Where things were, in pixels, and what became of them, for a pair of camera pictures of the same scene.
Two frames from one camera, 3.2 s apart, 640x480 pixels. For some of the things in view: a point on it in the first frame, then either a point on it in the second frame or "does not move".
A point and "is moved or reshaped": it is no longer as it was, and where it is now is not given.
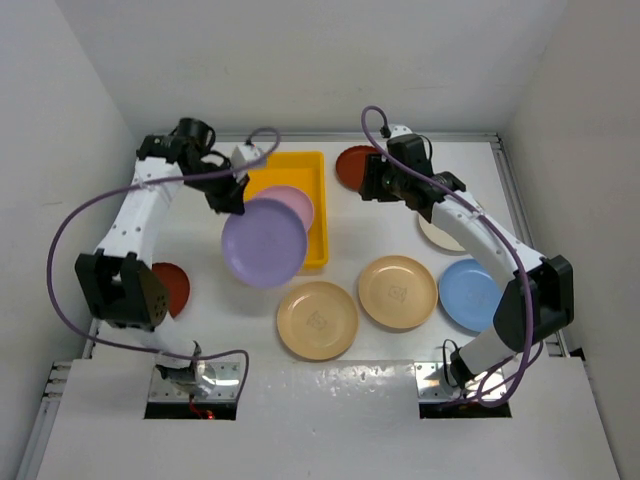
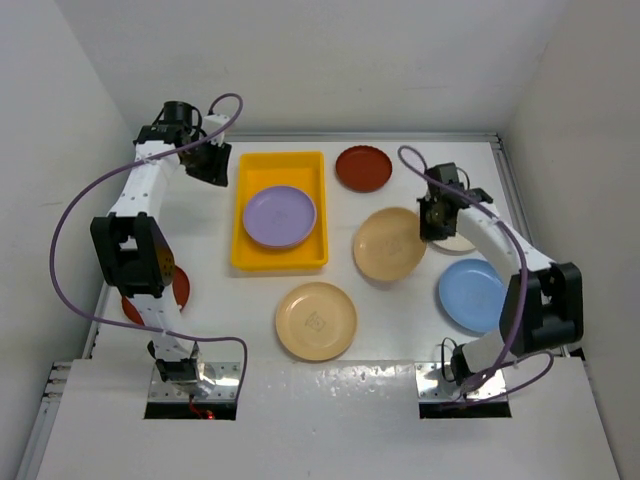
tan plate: [398, 292] → [388, 245]
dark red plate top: [351, 163] does not move
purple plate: [266, 244] is moved or reshaped
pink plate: [292, 196] → [280, 228]
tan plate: [317, 320] does not move
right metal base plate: [432, 383] does not move
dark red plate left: [177, 285] does not move
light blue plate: [468, 295] does not move
